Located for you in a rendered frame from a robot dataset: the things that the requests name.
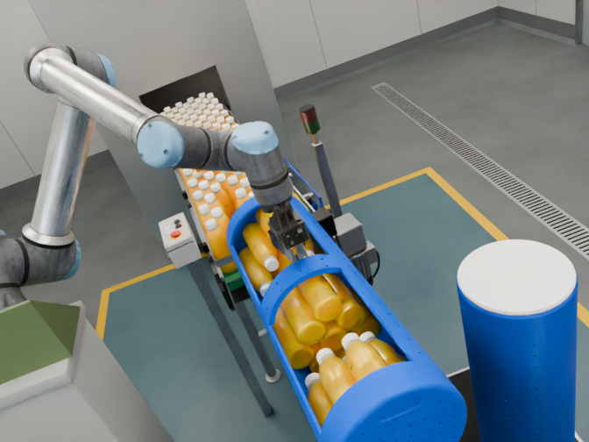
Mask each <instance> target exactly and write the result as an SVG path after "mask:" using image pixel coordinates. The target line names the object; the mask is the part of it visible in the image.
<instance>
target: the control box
mask: <svg viewBox="0 0 589 442"><path fill-rule="evenodd" d="M175 219H179V220H180V222H179V223H178V224H181V227H179V228H175V225H176V224H175V223H174V220H175ZM166 225H168V227H166ZM159 226H160V232H161V236H162V239H163V243H164V247H165V249H166V251H167V253H168V255H169V257H170V259H171V261H172V262H173V264H174V266H175V268H176V269H178V268H180V267H183V266H186V265H187V264H189V263H191V262H193V261H196V260H199V259H201V257H202V256H201V253H200V250H199V247H198V245H197V243H196V240H195V236H194V233H193V232H192V230H191V227H190V225H189V223H188V221H187V219H186V218H185V215H184V213H183V212H182V213H179V214H177V215H175V216H172V217H170V218H168V219H165V220H163V221H161V222H159ZM168 229H169V230H168ZM177 230H178V231H180V234H179V235H178V236H177V237H171V236H170V234H171V233H172V232H173V231H177ZM168 231H169V232H168Z"/></svg>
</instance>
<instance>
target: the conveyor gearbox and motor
mask: <svg viewBox="0 0 589 442"><path fill-rule="evenodd" d="M334 221H335V223H336V225H337V226H336V229H337V235H335V236H333V237H334V239H335V241H336V244H337V246H338V247H339V248H340V249H341V250H342V252H343V253H344V254H345V255H346V257H347V258H348V259H349V260H350V261H351V263H352V264H353V265H354V266H355V268H356V269H357V270H358V271H359V272H360V273H361V274H362V275H363V276H364V278H365V279H366V280H367V281H368V283H369V284H370V285H371V286H372V285H373V278H374V276H375V275H376V274H377V273H378V270H379V268H380V255H379V253H378V251H377V250H376V249H375V246H374V245H373V244H372V243H371V242H370V241H369V240H368V241H365V234H364V231H363V227H362V224H361V223H360V222H359V221H358V220H357V219H356V218H355V217H354V216H353V215H352V214H351V213H346V214H344V215H343V216H341V217H338V218H335V219H334ZM376 261H378V266H377V269H376V272H375V273H374V275H372V273H371V272H372V270H371V267H370V265H371V264H373V263H374V262H376Z"/></svg>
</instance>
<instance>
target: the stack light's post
mask: <svg viewBox="0 0 589 442"><path fill-rule="evenodd" d="M311 145H312V148H313V151H314V155H315V157H316V163H317V166H318V168H319V172H320V175H321V177H322V181H323V186H324V189H325V192H326V195H327V198H328V201H329V204H330V209H331V212H332V215H333V216H334V217H333V218H334V219H335V218H338V217H341V216H343V212H342V210H341V206H340V203H339V200H338V197H337V192H336V188H335V185H334V182H333V179H332V175H331V172H330V167H329V163H328V161H327V157H326V154H325V151H324V148H323V143H322V142H321V141H319V144H318V145H314V143H312V144H311Z"/></svg>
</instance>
